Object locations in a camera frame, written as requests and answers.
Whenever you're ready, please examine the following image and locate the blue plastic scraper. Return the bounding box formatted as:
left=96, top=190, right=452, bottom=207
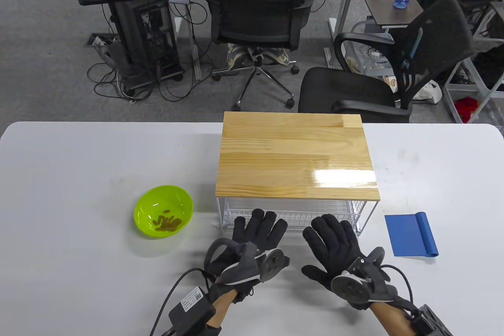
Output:
left=384, top=212, right=439, bottom=258

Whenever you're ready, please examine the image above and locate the black computer tower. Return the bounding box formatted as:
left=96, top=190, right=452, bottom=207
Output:
left=108, top=0, right=185, bottom=90

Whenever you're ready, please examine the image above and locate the wood-topped white mesh sliding drawer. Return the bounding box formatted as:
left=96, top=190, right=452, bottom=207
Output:
left=215, top=111, right=381, bottom=236

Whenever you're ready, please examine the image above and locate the tangle of black floor cables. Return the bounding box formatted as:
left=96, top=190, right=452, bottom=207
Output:
left=87, top=37, right=215, bottom=103

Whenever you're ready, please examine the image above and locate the white bag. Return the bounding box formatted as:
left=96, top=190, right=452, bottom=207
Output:
left=411, top=80, right=443, bottom=105

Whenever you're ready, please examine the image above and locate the red cloth item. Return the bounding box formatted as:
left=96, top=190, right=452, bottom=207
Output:
left=454, top=97, right=480, bottom=123

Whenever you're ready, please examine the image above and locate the person's left hand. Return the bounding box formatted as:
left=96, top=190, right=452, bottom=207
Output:
left=205, top=209, right=289, bottom=305

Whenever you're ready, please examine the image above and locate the black labelled left forearm box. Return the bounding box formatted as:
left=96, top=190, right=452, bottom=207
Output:
left=169, top=287, right=216, bottom=332

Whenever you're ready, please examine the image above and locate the pile of green raisins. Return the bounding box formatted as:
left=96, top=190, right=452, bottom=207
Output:
left=153, top=209, right=182, bottom=232

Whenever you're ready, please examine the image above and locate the grey left hand controller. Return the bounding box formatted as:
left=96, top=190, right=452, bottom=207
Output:
left=204, top=238, right=290, bottom=285

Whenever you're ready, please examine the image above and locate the floor socket box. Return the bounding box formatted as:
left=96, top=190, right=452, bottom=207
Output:
left=87, top=35, right=119, bottom=48

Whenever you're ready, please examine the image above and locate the black left glove cable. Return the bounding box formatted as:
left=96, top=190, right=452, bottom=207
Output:
left=149, top=268, right=207, bottom=336

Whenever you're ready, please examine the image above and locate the person's left forearm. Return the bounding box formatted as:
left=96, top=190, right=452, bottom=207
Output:
left=208, top=289, right=241, bottom=336

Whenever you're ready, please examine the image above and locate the white metal storage rack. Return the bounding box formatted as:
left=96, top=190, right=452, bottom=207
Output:
left=443, top=0, right=504, bottom=124

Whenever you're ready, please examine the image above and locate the black right glove cable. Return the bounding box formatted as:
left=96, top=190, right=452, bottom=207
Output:
left=380, top=265, right=414, bottom=309

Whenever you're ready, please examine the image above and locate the black glove cable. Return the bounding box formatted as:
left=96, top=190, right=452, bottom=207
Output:
left=380, top=265, right=414, bottom=309
left=149, top=268, right=207, bottom=336

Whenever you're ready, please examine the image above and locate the black right forearm box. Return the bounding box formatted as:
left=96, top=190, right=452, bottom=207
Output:
left=415, top=304, right=453, bottom=336

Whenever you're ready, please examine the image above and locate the person's right forearm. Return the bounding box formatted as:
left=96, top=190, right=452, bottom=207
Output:
left=370, top=301, right=415, bottom=336

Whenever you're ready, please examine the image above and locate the grey right hand controller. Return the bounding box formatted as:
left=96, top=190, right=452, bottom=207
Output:
left=331, top=247, right=398, bottom=305

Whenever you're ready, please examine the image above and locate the person's right hand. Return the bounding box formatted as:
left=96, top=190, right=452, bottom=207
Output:
left=302, top=214, right=398, bottom=310

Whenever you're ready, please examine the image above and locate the grey hand controller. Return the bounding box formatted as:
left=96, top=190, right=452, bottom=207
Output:
left=331, top=247, right=398, bottom=305
left=204, top=238, right=290, bottom=285

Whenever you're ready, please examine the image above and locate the black mesh armrest office chair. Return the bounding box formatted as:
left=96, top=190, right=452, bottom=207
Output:
left=298, top=0, right=475, bottom=123

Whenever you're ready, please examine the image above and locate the green plastic bowl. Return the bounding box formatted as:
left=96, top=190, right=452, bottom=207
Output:
left=134, top=185, right=194, bottom=239

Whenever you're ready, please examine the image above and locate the brown side table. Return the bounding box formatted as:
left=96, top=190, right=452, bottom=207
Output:
left=358, top=0, right=425, bottom=29

